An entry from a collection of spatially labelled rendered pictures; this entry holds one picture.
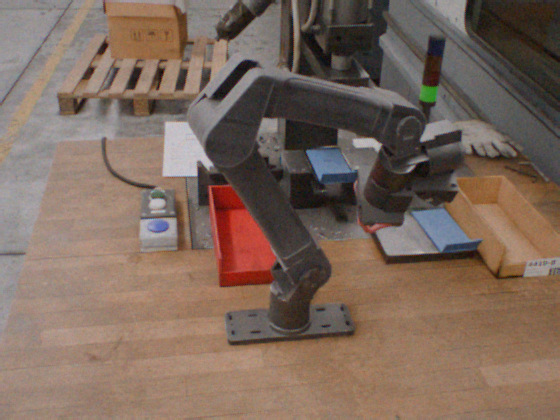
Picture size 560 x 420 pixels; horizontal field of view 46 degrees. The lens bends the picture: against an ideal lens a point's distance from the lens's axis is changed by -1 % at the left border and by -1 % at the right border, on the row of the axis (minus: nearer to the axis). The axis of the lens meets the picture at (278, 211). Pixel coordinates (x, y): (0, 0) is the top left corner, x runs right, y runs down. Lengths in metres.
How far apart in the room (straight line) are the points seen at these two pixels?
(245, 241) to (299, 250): 0.32
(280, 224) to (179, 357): 0.26
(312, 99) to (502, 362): 0.50
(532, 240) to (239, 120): 0.73
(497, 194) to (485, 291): 0.31
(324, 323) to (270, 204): 0.25
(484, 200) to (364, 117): 0.62
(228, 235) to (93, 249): 0.25
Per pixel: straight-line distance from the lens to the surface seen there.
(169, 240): 1.21
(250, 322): 1.04
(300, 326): 1.02
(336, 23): 1.23
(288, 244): 0.92
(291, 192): 1.33
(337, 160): 1.35
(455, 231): 1.29
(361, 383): 0.98
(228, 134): 0.79
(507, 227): 1.38
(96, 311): 1.11
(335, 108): 0.85
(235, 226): 1.28
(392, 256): 1.20
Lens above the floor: 1.59
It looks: 31 degrees down
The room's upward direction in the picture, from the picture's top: 2 degrees clockwise
